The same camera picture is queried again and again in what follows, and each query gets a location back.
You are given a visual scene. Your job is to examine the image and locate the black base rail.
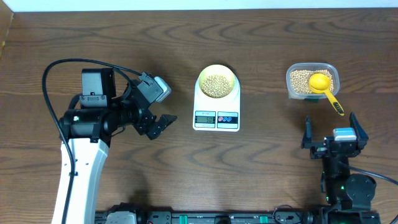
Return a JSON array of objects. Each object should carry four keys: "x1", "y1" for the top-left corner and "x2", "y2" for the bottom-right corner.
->
[{"x1": 95, "y1": 203, "x2": 381, "y2": 224}]

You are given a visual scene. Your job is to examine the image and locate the white digital kitchen scale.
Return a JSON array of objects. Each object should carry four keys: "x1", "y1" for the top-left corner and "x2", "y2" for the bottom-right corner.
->
[{"x1": 192, "y1": 77, "x2": 241, "y2": 132}]

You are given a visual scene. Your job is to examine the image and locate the clear plastic container of soybeans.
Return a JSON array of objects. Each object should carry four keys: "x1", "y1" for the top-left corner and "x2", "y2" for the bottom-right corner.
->
[{"x1": 286, "y1": 62, "x2": 340, "y2": 100}]

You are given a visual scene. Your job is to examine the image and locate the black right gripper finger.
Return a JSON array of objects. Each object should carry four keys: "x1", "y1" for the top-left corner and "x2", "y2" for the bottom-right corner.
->
[
  {"x1": 349, "y1": 112, "x2": 369, "y2": 141},
  {"x1": 303, "y1": 116, "x2": 312, "y2": 142}
]

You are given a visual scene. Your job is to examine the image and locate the pale yellow bowl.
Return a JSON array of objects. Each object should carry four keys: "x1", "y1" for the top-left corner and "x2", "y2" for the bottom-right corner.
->
[{"x1": 198, "y1": 65, "x2": 236, "y2": 98}]

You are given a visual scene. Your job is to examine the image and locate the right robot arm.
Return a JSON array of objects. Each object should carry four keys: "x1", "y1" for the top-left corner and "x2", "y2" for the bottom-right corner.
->
[{"x1": 301, "y1": 113, "x2": 381, "y2": 224}]

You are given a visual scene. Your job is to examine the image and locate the yellow measuring scoop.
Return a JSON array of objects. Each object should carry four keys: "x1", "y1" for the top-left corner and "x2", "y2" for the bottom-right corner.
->
[{"x1": 308, "y1": 73, "x2": 345, "y2": 116}]

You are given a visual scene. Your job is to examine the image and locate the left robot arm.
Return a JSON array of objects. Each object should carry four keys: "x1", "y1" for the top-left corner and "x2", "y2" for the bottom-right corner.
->
[{"x1": 52, "y1": 68, "x2": 177, "y2": 223}]

